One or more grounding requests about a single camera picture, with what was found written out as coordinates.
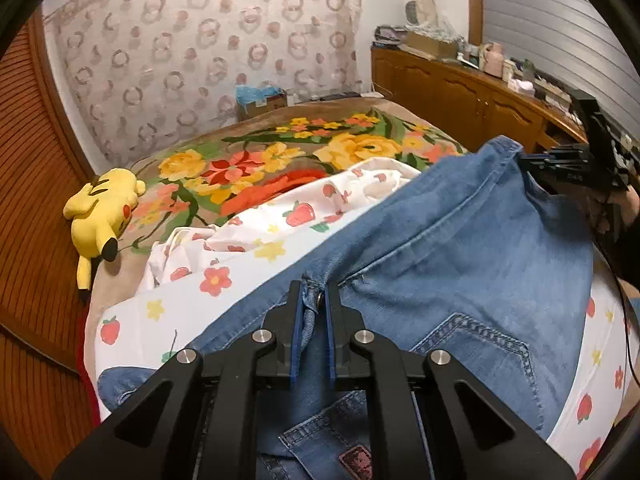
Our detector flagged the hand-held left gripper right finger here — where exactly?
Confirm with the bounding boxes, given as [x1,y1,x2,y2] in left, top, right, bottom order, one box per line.
[325,280,576,480]

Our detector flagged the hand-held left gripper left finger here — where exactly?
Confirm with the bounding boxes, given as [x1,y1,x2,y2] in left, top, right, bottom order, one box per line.
[52,280,306,480]

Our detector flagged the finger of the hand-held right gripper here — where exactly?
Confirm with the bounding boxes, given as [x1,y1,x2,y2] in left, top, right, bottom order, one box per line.
[517,144,601,196]

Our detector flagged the blue denim pants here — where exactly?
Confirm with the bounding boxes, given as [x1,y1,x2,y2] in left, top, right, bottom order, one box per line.
[97,136,596,480]

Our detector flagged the white strawberry printed sheet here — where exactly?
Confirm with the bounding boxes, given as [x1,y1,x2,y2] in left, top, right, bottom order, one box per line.
[95,157,640,480]

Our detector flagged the pink jar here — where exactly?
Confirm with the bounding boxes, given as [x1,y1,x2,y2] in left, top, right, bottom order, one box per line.
[479,42,504,78]

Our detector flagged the wooden sideboard cabinet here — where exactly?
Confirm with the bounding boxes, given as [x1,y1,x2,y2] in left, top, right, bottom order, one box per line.
[371,45,591,153]

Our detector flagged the beige floral blanket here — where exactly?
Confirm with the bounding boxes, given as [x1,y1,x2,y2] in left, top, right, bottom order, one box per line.
[82,97,471,321]

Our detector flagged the flat cardboard box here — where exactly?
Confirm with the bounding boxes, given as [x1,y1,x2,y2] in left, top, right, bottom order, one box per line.
[402,30,458,59]

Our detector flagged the stack of magazines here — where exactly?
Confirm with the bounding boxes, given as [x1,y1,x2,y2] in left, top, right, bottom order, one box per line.
[375,25,408,47]

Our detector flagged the cardboard box with blue plastic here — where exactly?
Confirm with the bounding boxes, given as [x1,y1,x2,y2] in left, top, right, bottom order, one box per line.
[235,85,288,121]

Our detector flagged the yellow plush toy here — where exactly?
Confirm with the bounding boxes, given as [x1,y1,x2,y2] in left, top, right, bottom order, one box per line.
[63,167,147,291]

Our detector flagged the circle patterned sheer curtain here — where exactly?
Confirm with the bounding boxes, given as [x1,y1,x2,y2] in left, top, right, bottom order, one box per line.
[42,0,363,168]

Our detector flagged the wooden louvred wardrobe door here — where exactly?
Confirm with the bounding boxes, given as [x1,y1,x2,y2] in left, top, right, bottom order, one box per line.
[0,10,101,431]

